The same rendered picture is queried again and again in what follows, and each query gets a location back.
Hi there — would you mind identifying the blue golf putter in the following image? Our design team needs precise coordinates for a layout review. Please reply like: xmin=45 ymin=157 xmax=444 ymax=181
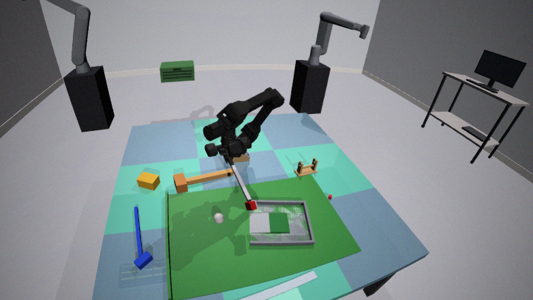
xmin=134 ymin=206 xmax=153 ymax=270

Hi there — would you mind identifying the white golf ball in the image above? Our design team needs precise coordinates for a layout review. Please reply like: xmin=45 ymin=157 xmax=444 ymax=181
xmin=213 ymin=213 xmax=224 ymax=224

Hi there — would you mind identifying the green putting mat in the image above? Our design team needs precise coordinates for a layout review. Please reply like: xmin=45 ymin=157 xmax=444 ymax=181
xmin=168 ymin=175 xmax=362 ymax=300

